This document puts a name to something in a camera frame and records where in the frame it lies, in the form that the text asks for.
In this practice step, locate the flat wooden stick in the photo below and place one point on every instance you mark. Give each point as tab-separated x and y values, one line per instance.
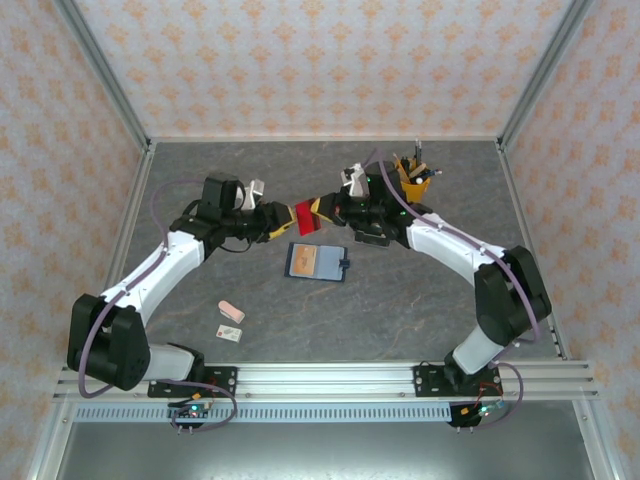
421	167

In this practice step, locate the wide aluminium mounting rail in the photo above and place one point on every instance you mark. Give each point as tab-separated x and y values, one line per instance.
325	380

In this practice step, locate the aluminium table edge rail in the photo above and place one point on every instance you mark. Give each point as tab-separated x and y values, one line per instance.
117	250
325	138

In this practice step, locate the red box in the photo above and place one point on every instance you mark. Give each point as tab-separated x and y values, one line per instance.
307	217

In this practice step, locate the orange brown credit card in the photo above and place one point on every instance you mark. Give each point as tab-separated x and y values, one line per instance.
302	262

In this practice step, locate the black pen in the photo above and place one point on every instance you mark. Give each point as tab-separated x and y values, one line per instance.
418	150

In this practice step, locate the blue card holder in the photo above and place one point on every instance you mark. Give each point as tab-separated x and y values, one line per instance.
330	262

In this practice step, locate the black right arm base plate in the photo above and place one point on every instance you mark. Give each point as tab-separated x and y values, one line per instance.
425	380

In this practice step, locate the aluminium frame post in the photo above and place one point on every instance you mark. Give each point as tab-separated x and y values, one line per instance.
547	70
100	70

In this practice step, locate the pink white eraser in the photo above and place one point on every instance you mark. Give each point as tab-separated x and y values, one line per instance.
231	310

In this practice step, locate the yellow pen bucket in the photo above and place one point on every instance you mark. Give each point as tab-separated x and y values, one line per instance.
417	190

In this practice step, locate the white blue-capped pen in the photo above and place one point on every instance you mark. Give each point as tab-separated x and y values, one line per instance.
432	173

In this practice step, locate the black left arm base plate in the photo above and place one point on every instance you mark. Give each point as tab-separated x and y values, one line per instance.
225	381

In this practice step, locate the wooden pencil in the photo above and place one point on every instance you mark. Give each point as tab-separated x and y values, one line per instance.
398	161

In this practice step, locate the grey metal panel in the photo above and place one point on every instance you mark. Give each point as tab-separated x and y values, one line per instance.
325	450

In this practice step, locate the black marker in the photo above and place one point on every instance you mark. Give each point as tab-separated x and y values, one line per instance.
407	164

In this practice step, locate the small white card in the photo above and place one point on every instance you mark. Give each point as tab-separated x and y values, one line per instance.
229	333

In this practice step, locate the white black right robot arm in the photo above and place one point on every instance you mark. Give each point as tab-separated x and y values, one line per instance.
450	240

